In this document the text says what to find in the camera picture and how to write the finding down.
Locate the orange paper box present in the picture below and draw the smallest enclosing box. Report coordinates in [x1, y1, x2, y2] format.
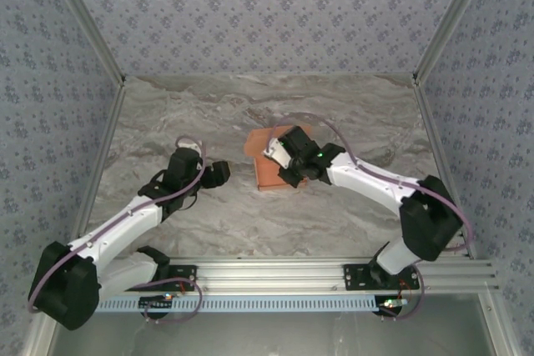
[243, 124, 314, 193]

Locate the small black controller board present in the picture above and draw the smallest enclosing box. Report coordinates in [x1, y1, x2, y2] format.
[139, 294, 176, 310]
[376, 296, 409, 316]

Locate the grey metal panel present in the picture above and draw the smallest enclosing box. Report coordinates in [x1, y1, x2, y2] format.
[49, 293, 493, 356]

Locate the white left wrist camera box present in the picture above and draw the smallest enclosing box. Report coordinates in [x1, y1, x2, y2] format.
[174, 138, 204, 155]

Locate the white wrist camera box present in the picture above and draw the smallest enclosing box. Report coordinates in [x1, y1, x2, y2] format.
[174, 138, 204, 155]
[261, 138, 293, 169]

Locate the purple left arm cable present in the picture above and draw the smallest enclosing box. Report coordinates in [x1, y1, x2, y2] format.
[27, 134, 209, 326]

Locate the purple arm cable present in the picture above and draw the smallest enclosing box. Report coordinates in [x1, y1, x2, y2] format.
[264, 112, 475, 322]
[27, 134, 209, 326]

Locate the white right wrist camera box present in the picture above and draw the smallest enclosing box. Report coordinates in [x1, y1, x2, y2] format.
[261, 138, 293, 169]

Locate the aluminium table edge rail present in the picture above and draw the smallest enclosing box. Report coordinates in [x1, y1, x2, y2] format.
[412, 78, 477, 259]
[68, 78, 127, 244]

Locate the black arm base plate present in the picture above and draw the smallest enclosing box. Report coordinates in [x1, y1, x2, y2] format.
[341, 263, 421, 291]
[121, 264, 198, 293]

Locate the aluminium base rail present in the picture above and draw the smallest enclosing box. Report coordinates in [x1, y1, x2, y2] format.
[45, 258, 500, 293]

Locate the light blue slotted cable duct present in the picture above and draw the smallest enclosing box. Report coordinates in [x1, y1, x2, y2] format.
[95, 293, 376, 314]

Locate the aluminium frame post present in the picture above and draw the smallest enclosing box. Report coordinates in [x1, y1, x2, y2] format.
[411, 0, 497, 85]
[41, 0, 127, 87]

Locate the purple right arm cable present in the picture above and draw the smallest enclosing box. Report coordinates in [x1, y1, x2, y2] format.
[264, 112, 475, 322]

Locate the aluminium lower frame bar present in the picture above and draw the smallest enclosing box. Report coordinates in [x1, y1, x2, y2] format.
[477, 288, 517, 356]
[20, 313, 63, 356]

